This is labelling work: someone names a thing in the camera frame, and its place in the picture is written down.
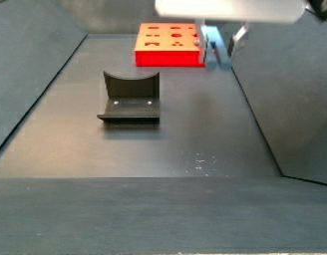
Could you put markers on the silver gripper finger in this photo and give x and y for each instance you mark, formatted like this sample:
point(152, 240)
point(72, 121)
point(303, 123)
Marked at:
point(235, 38)
point(202, 38)

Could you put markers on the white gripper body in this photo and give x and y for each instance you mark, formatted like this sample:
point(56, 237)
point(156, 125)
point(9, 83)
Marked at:
point(267, 11)

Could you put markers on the blue slotted double-square block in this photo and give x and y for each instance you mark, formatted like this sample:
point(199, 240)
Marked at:
point(215, 54)

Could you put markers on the red foam shape board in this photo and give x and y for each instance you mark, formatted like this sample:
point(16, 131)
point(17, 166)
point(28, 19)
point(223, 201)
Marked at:
point(166, 45)

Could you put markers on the black curved stand fixture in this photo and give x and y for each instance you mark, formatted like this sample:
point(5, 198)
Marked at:
point(134, 98)

